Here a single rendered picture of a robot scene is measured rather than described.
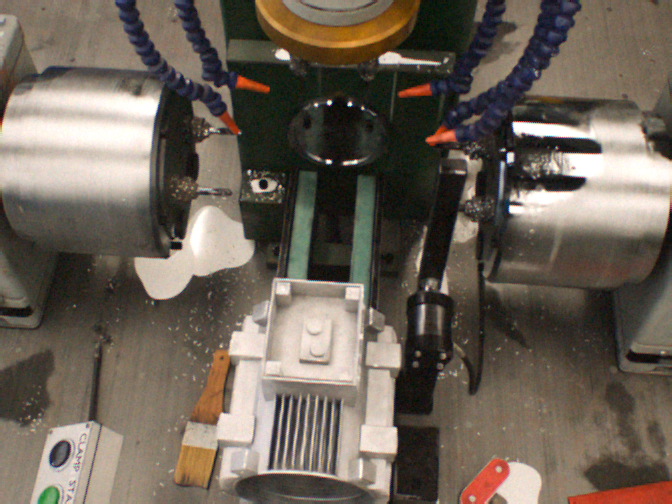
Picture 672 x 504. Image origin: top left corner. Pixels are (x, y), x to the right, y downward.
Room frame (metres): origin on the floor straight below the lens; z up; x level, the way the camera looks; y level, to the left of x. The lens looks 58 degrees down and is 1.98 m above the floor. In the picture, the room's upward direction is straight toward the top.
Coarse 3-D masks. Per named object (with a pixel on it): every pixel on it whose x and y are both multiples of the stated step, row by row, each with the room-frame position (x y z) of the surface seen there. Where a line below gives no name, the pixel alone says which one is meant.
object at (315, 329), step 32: (288, 288) 0.46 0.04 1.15; (320, 288) 0.47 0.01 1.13; (352, 288) 0.46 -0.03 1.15; (288, 320) 0.44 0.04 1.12; (320, 320) 0.43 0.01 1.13; (352, 320) 0.44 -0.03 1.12; (288, 352) 0.40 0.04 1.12; (320, 352) 0.39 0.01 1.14; (352, 352) 0.40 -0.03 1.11; (288, 384) 0.36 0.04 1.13; (320, 384) 0.35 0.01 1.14; (352, 384) 0.35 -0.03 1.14
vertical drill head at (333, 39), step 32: (256, 0) 0.71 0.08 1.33; (288, 0) 0.69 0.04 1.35; (320, 0) 0.68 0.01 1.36; (352, 0) 0.68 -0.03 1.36; (384, 0) 0.69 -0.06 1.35; (416, 0) 0.71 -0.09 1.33; (288, 32) 0.66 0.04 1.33; (320, 32) 0.66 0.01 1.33; (352, 32) 0.66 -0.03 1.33; (384, 32) 0.66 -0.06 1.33
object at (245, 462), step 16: (256, 304) 0.48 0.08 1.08; (256, 320) 0.46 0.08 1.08; (368, 320) 0.45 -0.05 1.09; (384, 320) 0.46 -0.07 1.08; (240, 464) 0.29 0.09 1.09; (256, 464) 0.29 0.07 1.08; (352, 464) 0.29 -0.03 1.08; (368, 464) 0.29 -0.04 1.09; (352, 480) 0.27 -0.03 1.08; (368, 480) 0.27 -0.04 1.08
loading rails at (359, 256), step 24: (288, 192) 0.75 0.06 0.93; (312, 192) 0.75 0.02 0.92; (360, 192) 0.75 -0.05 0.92; (288, 216) 0.70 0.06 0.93; (312, 216) 0.71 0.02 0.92; (360, 216) 0.71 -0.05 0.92; (288, 240) 0.67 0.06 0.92; (312, 240) 0.69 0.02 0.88; (360, 240) 0.67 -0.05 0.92; (288, 264) 0.63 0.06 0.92; (312, 264) 0.67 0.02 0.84; (336, 264) 0.67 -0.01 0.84; (360, 264) 0.63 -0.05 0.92; (384, 264) 0.69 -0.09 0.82
